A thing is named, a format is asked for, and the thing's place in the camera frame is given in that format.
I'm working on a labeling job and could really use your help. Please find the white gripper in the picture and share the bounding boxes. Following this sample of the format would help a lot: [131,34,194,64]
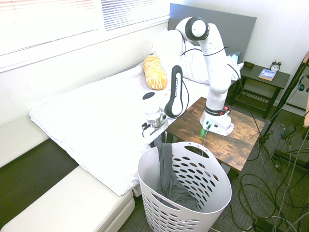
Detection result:
[143,120,169,139]

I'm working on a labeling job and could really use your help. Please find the grey fleece garment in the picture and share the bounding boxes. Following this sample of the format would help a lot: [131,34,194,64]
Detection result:
[154,136,201,213]

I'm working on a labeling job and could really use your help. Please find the white perforated laundry basket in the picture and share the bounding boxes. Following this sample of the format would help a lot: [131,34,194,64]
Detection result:
[137,141,232,232]

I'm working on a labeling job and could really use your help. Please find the yellow patterned bolster pillow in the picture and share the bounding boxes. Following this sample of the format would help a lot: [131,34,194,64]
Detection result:
[142,55,169,90]

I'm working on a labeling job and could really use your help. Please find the large white pillow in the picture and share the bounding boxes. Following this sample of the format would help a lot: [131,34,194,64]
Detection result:
[180,47,244,85]

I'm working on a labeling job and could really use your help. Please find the white circle-patterned bedspread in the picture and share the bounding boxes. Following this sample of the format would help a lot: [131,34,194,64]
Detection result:
[28,61,211,197]

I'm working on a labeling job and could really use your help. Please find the rustic wooden side table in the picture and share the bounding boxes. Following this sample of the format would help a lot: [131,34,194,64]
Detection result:
[165,96,266,184]

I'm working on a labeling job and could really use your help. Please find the small white pillow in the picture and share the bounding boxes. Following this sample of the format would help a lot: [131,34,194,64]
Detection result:
[151,28,185,62]

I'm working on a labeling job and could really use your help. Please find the teal cushion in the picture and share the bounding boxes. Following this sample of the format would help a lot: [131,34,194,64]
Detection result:
[226,50,242,64]

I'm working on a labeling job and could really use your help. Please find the cream bench cushion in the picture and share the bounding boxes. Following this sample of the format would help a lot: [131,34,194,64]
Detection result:
[0,115,50,169]
[0,165,136,232]

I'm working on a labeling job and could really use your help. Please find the white slatted window blind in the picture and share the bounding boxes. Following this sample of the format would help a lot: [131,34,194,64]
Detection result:
[0,0,98,56]
[100,0,169,31]

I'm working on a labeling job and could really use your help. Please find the blue paperback book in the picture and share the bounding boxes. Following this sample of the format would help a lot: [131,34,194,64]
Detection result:
[258,68,277,82]

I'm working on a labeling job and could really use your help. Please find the grey headboard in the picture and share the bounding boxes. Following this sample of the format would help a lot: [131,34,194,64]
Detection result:
[168,2,257,64]

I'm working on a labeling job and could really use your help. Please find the black nightstand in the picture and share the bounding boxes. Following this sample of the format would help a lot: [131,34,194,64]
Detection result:
[228,63,291,119]

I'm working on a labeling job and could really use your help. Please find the black alarm clock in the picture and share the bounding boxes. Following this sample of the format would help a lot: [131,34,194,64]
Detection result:
[269,59,282,73]

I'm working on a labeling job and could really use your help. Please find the black teal headphones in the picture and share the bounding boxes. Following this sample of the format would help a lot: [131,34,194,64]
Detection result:
[297,74,309,93]

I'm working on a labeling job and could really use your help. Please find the light wooden board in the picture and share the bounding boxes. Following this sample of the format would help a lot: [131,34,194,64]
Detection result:
[303,51,309,129]

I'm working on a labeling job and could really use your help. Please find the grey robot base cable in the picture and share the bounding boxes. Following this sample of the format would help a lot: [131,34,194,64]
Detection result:
[202,123,212,148]

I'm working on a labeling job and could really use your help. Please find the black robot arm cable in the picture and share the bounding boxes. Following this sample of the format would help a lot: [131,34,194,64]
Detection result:
[180,44,243,114]

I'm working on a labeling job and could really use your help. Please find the black floor cable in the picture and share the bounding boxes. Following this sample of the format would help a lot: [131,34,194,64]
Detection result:
[229,166,309,232]

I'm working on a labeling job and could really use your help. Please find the white floor cable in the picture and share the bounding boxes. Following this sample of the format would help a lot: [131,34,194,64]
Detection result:
[209,225,254,232]

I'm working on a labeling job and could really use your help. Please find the grey floor cable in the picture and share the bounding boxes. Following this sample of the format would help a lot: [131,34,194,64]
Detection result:
[272,125,309,232]

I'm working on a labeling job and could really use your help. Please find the black camera tripod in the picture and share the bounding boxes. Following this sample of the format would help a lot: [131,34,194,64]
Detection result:
[258,52,309,172]

